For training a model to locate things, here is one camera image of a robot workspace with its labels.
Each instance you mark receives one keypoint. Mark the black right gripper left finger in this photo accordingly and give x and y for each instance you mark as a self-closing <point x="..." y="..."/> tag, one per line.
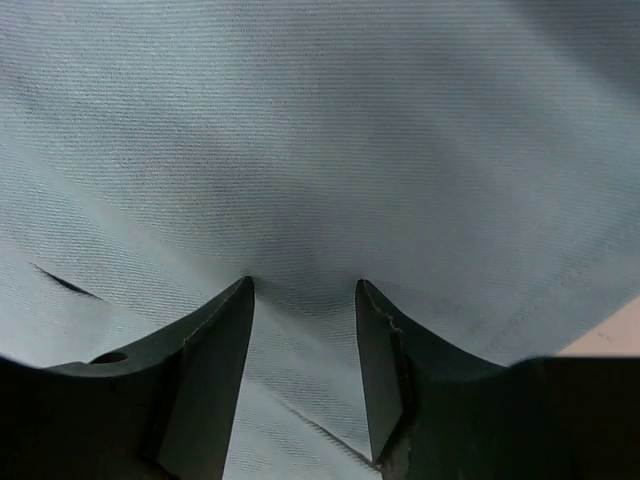
<point x="161" y="407"/>

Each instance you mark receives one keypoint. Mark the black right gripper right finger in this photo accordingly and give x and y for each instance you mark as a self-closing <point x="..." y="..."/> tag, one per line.
<point x="435" y="411"/>

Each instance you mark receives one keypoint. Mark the light blue trousers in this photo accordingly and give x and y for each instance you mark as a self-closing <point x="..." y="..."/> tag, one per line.
<point x="477" y="160"/>

